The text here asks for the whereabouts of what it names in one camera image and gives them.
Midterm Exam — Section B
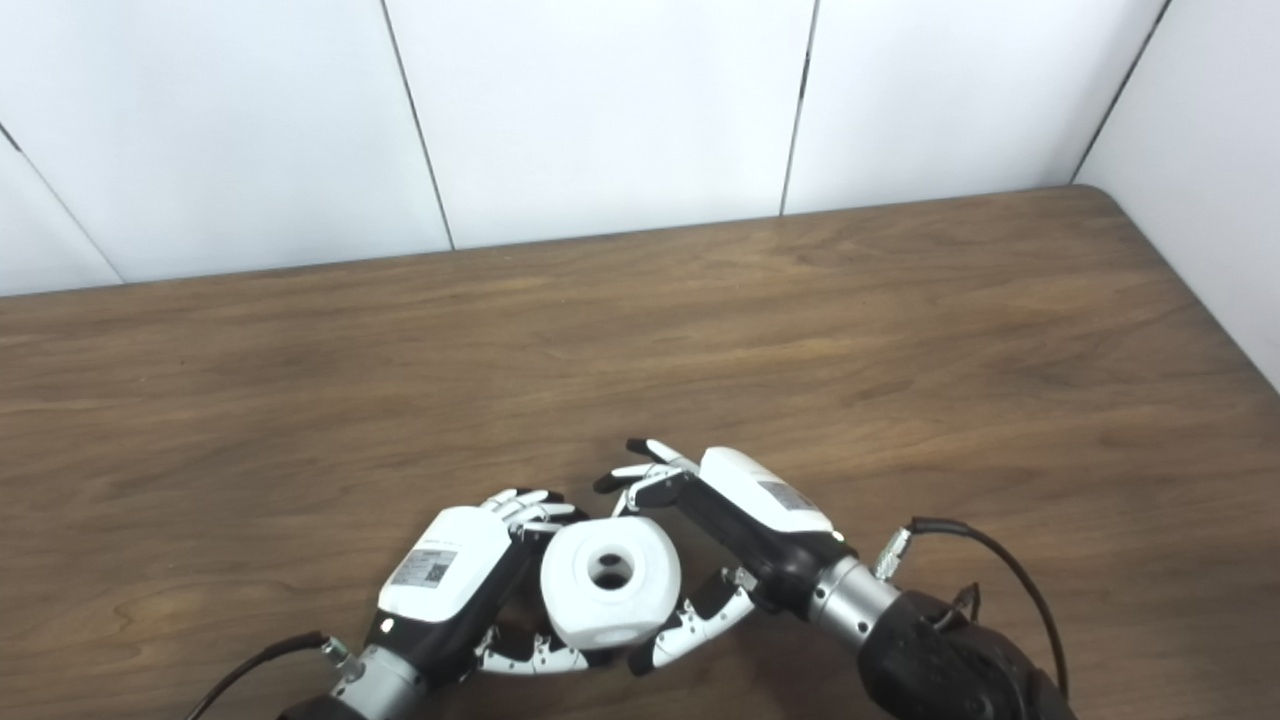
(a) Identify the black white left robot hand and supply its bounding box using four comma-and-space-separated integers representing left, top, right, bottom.
364, 488, 603, 691

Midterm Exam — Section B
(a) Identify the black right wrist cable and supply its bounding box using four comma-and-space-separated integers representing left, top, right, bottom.
874, 516, 1071, 703

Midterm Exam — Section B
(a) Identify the round white plastic piece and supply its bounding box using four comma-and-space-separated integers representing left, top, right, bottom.
540, 516, 684, 652

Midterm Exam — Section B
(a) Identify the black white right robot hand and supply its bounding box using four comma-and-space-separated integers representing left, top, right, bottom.
593, 438, 859, 678

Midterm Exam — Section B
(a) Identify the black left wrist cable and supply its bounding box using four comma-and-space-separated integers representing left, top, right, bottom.
184, 630, 353, 720

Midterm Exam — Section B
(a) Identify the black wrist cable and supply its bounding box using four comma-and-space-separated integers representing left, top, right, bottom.
874, 516, 1071, 703
184, 630, 353, 720

